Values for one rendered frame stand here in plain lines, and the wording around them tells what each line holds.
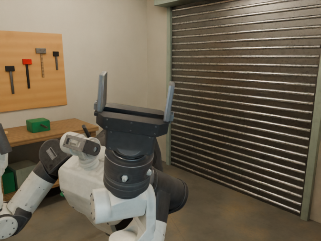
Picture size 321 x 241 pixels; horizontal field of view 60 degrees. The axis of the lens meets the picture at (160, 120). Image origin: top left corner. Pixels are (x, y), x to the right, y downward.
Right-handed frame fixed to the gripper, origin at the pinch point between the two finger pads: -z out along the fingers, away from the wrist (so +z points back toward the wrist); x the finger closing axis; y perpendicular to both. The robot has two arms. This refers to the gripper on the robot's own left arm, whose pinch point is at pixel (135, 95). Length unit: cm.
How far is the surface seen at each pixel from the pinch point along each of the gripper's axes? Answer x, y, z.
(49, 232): 81, 142, 218
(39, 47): 146, 289, 81
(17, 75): 162, 261, 110
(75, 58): 112, 318, 98
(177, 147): -45, 314, 210
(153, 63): 11, 389, 109
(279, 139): -141, 222, 122
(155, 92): 1, 375, 151
